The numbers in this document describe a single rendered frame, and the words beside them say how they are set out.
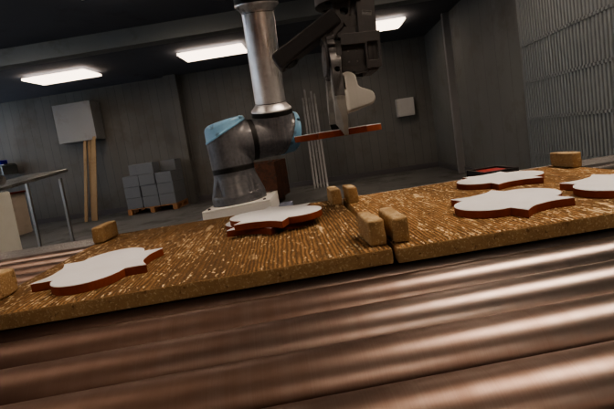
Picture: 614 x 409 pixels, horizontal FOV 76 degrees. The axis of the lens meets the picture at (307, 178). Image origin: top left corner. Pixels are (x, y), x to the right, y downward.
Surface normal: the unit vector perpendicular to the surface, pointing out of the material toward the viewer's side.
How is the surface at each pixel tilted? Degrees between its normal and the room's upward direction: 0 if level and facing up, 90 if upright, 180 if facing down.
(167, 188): 90
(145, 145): 90
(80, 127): 90
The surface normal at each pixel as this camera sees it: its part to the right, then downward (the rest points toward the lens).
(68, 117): -0.03, 0.10
